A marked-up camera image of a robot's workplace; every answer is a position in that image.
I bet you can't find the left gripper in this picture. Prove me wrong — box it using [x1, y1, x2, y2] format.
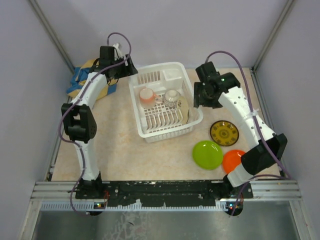
[110, 54, 138, 80]

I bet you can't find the cream plate with black marks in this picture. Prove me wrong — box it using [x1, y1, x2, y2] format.
[176, 96, 190, 125]

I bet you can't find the white patterned small bowl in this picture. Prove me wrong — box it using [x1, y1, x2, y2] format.
[162, 89, 181, 108]

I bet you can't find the pink ceramic mug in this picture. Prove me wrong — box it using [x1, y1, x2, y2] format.
[139, 87, 163, 105]

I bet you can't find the white plastic dish rack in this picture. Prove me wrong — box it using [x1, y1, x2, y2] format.
[128, 62, 203, 143]

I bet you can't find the black and yellow plate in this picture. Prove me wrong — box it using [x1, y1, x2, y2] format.
[209, 120, 240, 147]

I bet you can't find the blue and yellow cloth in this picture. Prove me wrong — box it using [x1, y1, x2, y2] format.
[66, 59, 118, 100]

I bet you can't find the green plate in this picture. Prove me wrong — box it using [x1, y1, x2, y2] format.
[192, 140, 224, 170]

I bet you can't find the orange plate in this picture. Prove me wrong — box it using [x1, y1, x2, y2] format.
[222, 149, 245, 174]

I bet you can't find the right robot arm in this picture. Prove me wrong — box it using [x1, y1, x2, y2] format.
[193, 62, 288, 198]

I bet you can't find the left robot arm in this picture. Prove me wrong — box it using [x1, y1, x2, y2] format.
[61, 44, 138, 199]

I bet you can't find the black mounting base plate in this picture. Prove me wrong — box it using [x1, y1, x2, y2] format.
[75, 177, 253, 207]

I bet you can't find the aluminium frame rail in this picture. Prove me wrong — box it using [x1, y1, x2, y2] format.
[30, 179, 302, 212]

